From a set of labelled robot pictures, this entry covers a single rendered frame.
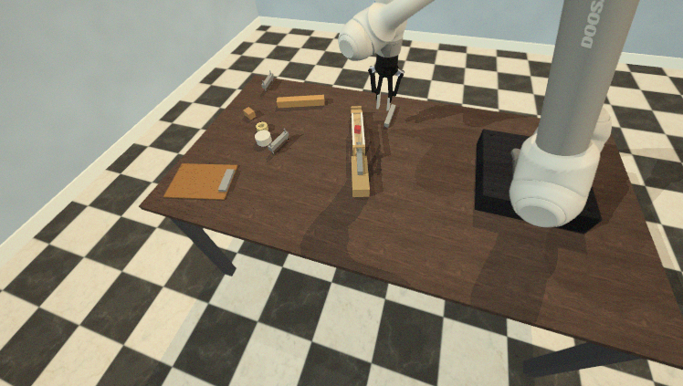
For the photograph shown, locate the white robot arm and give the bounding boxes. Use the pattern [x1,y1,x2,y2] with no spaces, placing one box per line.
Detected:
[338,0,640,227]

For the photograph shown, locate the brown clipboard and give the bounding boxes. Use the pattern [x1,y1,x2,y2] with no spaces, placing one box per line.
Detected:
[163,163,237,200]

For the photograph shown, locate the small brown cube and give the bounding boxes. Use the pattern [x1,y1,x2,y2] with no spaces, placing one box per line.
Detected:
[243,107,256,120]

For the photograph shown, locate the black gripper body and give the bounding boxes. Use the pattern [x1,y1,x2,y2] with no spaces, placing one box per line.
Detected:
[374,54,398,78]

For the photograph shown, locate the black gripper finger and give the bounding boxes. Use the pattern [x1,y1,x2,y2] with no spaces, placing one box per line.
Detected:
[386,69,405,110]
[368,66,384,109]

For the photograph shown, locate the cream short cylinder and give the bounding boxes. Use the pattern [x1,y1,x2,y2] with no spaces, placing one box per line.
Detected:
[255,130,272,147]

